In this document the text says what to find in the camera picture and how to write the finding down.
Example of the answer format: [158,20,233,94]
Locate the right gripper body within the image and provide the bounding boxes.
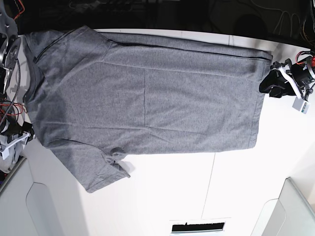
[0,121,34,151]

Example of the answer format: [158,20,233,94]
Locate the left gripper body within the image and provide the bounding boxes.
[270,53,315,100]

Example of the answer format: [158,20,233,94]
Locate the grey t-shirt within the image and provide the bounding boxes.
[23,26,273,193]

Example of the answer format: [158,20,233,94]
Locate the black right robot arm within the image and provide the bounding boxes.
[0,0,34,159]

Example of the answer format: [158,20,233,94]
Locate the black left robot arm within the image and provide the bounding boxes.
[251,0,315,100]

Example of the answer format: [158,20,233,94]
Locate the light grey cloth pile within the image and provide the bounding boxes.
[0,142,23,174]

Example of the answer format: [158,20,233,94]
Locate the left white bin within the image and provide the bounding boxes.
[0,158,38,236]

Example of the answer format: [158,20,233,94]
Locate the white bin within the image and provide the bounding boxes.
[0,158,38,236]
[251,177,315,236]

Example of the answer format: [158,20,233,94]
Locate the right white bin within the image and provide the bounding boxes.
[251,177,315,236]

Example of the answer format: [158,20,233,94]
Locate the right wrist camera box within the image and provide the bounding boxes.
[0,147,10,160]

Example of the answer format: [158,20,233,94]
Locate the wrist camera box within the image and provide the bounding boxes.
[292,97,311,114]
[0,147,10,160]

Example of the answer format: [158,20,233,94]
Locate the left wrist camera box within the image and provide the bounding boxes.
[292,97,311,114]

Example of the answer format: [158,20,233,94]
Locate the white cables in background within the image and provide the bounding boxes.
[251,0,306,40]

